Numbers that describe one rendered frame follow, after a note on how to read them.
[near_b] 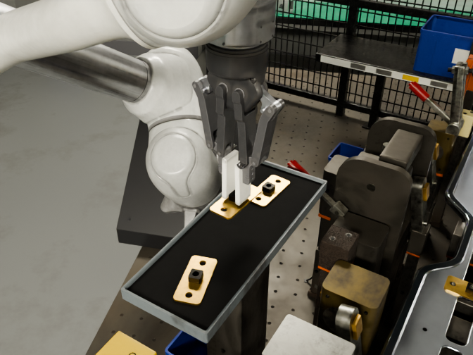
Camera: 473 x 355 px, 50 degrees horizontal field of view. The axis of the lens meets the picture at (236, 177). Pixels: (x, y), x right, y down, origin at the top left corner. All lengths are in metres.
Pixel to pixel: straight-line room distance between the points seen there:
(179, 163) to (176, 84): 0.20
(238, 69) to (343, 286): 0.39
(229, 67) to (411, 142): 0.48
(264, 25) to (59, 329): 1.81
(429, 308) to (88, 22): 0.71
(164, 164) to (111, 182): 1.80
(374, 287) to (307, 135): 1.16
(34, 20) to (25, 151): 2.84
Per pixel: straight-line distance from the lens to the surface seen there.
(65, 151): 3.27
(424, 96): 1.31
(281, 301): 1.28
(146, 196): 1.41
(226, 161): 0.69
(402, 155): 0.93
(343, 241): 0.86
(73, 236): 2.61
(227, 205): 0.73
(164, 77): 1.18
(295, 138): 1.89
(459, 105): 1.29
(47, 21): 0.50
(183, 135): 1.14
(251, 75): 0.60
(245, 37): 0.57
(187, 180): 1.14
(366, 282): 0.83
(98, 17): 0.46
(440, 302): 0.95
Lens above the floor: 1.67
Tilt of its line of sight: 36 degrees down
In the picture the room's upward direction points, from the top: straight up
